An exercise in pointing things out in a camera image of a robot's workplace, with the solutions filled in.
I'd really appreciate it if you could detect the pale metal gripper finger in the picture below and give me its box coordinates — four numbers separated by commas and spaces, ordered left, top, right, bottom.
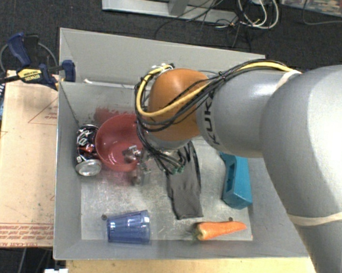
130, 162, 153, 188
121, 144, 143, 164

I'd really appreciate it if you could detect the red bowl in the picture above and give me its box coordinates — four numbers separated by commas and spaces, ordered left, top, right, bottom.
92, 111, 148, 174

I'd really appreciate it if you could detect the grey metal bin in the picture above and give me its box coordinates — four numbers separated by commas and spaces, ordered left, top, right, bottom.
40, 27, 330, 273

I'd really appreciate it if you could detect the black and red drink can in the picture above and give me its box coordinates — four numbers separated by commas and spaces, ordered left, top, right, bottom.
72, 123, 107, 178

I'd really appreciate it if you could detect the blue plastic cup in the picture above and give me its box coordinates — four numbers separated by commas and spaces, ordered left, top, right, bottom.
104, 206, 154, 246

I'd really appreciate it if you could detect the turquoise plastic block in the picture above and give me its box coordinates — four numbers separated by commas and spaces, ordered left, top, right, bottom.
214, 151, 257, 211

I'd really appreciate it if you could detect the orange carrot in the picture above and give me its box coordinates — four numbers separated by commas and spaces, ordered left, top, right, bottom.
192, 217, 248, 246

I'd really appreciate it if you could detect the brown cardboard board red print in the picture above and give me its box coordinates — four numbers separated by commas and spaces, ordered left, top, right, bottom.
0, 69, 69, 254

